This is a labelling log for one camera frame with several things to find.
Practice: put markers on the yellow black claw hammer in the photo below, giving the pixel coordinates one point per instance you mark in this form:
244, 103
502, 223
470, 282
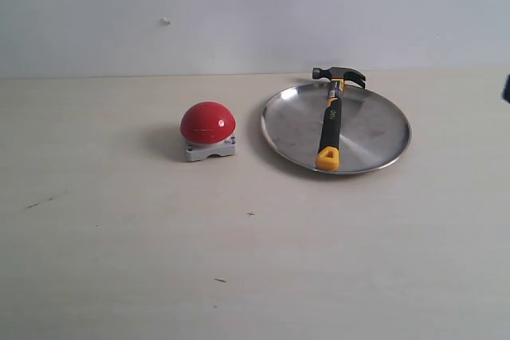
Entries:
328, 156

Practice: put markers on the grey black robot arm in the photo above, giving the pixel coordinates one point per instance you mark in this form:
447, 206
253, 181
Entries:
506, 90

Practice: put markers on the red dome push button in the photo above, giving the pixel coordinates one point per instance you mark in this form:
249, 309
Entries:
208, 129

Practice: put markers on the round stainless steel plate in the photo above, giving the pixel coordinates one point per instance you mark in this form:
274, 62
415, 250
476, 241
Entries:
374, 132

